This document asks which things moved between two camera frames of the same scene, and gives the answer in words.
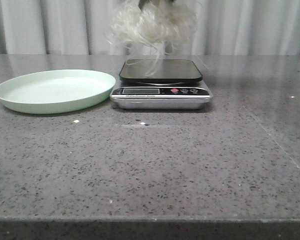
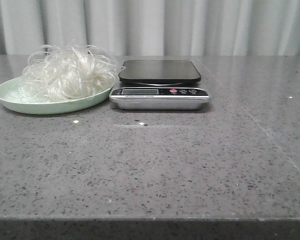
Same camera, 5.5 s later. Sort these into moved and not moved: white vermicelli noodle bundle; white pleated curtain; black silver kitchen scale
Moved: white vermicelli noodle bundle
Not moved: black silver kitchen scale; white pleated curtain
